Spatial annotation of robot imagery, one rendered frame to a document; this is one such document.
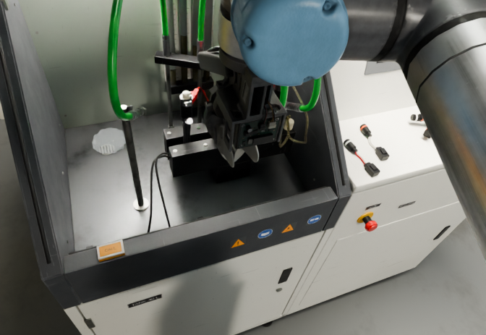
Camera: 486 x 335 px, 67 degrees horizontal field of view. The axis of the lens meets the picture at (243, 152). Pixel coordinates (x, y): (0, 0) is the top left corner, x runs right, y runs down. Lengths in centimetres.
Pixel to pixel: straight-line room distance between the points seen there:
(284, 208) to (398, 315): 119
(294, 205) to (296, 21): 68
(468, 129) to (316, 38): 11
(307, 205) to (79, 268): 51
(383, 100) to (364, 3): 88
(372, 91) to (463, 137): 86
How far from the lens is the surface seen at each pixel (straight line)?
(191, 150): 92
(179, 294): 106
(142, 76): 114
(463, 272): 225
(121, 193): 104
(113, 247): 80
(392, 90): 115
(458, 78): 26
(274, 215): 86
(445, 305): 210
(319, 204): 91
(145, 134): 117
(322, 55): 26
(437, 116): 27
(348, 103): 107
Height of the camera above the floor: 166
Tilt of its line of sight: 47 degrees down
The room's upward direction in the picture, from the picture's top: 9 degrees clockwise
